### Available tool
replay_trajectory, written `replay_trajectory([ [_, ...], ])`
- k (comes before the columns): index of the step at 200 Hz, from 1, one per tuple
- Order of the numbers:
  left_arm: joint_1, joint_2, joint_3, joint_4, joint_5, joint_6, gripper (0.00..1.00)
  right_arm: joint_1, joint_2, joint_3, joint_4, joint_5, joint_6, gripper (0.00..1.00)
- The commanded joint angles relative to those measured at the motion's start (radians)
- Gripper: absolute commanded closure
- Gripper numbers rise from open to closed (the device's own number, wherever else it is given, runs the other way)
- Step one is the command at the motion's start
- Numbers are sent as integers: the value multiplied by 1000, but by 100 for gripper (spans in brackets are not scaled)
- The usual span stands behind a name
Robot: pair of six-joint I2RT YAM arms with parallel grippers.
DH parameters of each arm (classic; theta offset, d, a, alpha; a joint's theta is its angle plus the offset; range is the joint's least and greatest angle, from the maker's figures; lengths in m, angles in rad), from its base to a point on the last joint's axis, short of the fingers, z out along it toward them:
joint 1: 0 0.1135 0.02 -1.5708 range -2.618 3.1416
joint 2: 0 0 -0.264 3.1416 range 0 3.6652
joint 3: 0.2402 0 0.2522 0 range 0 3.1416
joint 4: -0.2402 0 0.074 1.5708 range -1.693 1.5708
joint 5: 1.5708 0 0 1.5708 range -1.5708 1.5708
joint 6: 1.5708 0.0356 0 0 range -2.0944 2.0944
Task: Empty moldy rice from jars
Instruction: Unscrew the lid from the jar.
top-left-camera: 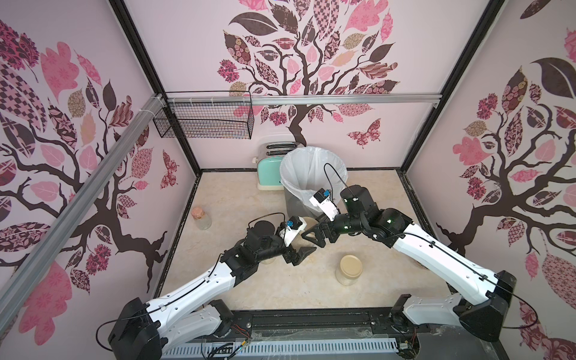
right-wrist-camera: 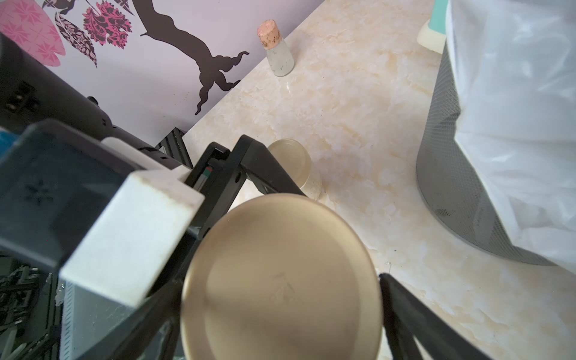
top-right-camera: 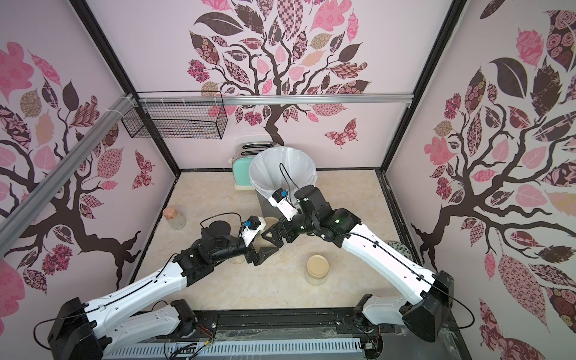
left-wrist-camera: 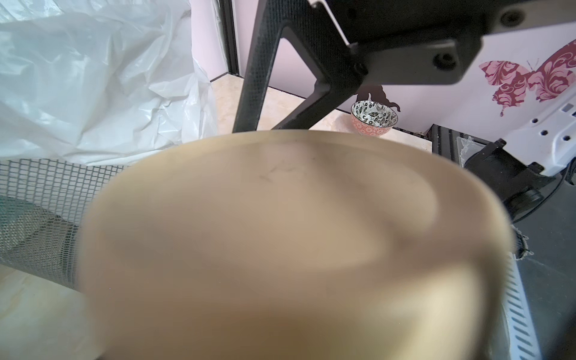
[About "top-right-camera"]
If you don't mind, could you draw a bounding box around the aluminium rail back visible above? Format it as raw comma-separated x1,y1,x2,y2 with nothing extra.
138,93,414,106

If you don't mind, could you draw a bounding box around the aluminium rail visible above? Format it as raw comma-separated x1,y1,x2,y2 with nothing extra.
138,93,414,106
1,94,135,257

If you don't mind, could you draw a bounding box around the mint green toaster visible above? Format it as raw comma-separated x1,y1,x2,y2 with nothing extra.
229,141,278,191

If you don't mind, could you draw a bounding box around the black wire basket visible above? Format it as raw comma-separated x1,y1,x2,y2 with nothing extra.
121,90,228,140

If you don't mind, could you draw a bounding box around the small jar pink lid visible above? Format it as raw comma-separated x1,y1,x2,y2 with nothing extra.
163,206,186,230

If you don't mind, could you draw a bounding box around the white slotted cable duct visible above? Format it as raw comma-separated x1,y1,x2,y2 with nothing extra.
106,338,364,359

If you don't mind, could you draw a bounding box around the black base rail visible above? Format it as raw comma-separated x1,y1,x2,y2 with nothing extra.
82,304,471,360

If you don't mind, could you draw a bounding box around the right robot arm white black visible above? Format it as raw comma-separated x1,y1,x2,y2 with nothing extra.
262,185,457,343

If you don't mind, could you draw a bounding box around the aluminium rail left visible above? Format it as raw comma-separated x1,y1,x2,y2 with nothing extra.
1,94,135,257

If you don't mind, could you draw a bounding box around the glass jar tan lid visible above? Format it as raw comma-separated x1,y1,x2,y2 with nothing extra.
260,217,278,245
304,254,329,286
228,255,246,265

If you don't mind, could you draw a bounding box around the grey trash bin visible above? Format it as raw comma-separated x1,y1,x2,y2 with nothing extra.
256,187,284,219

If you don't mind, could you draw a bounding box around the patterned ball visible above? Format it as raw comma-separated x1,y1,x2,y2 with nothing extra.
387,241,414,261

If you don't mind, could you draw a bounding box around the white trash bag liner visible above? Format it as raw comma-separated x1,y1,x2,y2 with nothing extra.
248,146,317,203

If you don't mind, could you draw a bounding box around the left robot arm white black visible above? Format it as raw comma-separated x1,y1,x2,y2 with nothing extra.
47,217,283,359

